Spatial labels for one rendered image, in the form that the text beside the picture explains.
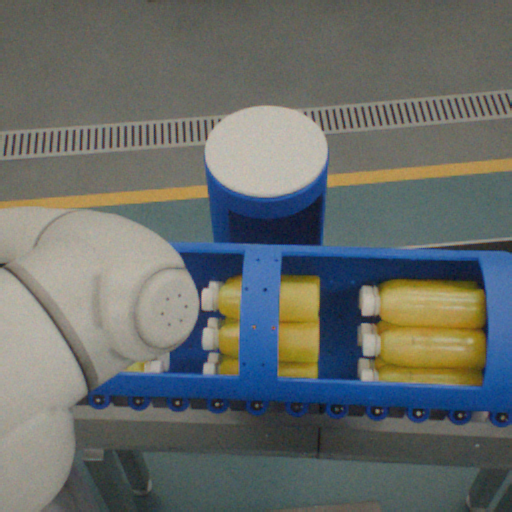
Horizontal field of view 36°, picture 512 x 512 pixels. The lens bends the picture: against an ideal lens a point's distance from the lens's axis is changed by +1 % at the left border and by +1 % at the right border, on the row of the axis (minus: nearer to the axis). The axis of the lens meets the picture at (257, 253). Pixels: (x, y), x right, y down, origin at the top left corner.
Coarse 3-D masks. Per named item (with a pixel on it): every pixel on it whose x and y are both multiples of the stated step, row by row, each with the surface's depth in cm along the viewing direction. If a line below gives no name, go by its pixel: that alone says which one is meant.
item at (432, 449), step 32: (480, 416) 151; (96, 448) 179; (128, 448) 176; (160, 448) 167; (192, 448) 162; (224, 448) 159; (256, 448) 158; (288, 448) 157; (320, 448) 156; (352, 448) 156; (384, 448) 155; (416, 448) 154; (448, 448) 154; (480, 448) 153
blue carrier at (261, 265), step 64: (192, 256) 153; (256, 256) 138; (320, 256) 151; (384, 256) 139; (448, 256) 138; (256, 320) 131; (320, 320) 158; (128, 384) 137; (192, 384) 136; (256, 384) 135; (320, 384) 134; (384, 384) 133
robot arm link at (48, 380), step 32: (0, 288) 63; (0, 320) 61; (32, 320) 62; (0, 352) 60; (32, 352) 61; (64, 352) 63; (0, 384) 60; (32, 384) 61; (64, 384) 64; (0, 416) 60; (32, 416) 62; (64, 416) 65; (0, 448) 61; (32, 448) 63; (64, 448) 67; (0, 480) 62; (32, 480) 64; (64, 480) 68
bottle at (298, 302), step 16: (224, 288) 139; (240, 288) 138; (288, 288) 137; (304, 288) 137; (224, 304) 138; (240, 304) 137; (288, 304) 136; (304, 304) 136; (288, 320) 138; (304, 320) 138
